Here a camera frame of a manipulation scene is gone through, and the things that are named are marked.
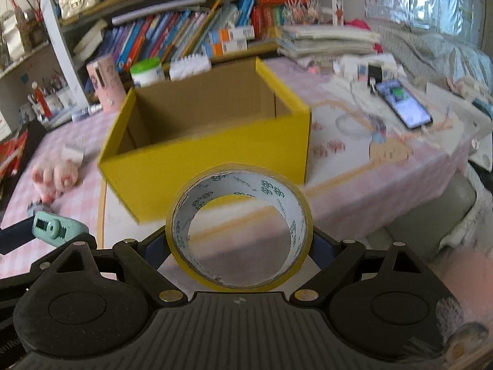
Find grey chair seat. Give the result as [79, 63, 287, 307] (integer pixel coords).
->
[385, 177, 479, 260]

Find stack of papers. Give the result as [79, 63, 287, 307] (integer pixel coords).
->
[276, 24, 381, 59]

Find small spray bottle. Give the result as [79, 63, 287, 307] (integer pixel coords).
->
[71, 104, 103, 122]

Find thick lying book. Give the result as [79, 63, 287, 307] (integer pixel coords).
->
[72, 20, 109, 63]

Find rolled white sheet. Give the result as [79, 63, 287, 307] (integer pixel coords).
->
[111, 0, 207, 24]

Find red boxed book set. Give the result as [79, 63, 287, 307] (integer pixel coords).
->
[252, 0, 311, 40]

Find yellow cardboard box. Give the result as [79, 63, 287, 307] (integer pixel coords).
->
[97, 56, 312, 225]

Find row of books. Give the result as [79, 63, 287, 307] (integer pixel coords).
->
[98, 0, 257, 74]

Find pink humidifier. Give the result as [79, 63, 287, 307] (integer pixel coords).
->
[86, 55, 128, 115]

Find orange white medicine box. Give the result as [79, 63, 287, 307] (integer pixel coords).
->
[210, 39, 248, 55]
[219, 27, 255, 42]

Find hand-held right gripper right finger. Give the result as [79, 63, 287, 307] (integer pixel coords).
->
[291, 228, 437, 309]

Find white jar green lid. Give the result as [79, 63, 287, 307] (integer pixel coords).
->
[130, 58, 165, 88]

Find pink checked tablecloth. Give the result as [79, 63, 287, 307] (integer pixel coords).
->
[0, 56, 476, 280]

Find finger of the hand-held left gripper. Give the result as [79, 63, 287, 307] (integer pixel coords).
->
[0, 216, 39, 256]

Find white wooden bookshelf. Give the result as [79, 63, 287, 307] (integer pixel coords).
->
[0, 0, 343, 132]

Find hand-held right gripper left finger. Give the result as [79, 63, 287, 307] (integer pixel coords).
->
[30, 228, 185, 310]

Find black smartphone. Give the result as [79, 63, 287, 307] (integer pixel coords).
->
[375, 79, 434, 130]

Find white power adapter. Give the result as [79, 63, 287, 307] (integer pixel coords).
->
[62, 144, 84, 165]

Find white pen holder cup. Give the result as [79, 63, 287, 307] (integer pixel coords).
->
[58, 77, 76, 109]
[40, 81, 64, 118]

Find white power strip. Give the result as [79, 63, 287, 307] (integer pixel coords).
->
[341, 55, 400, 84]

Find pink plush toy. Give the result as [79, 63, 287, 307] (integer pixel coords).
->
[30, 157, 84, 202]

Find red decoration packets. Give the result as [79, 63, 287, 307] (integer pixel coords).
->
[0, 129, 30, 187]

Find person's pink printed clothing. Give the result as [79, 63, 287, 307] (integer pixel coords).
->
[420, 239, 493, 370]

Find red tassel ornament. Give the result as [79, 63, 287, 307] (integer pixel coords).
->
[33, 81, 52, 119]

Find spiky paper craft ornament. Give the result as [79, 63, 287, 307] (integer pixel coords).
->
[287, 0, 323, 24]

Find yellow tape roll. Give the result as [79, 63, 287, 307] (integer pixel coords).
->
[165, 163, 313, 293]

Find mint green correction tape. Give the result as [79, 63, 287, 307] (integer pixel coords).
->
[32, 213, 90, 246]

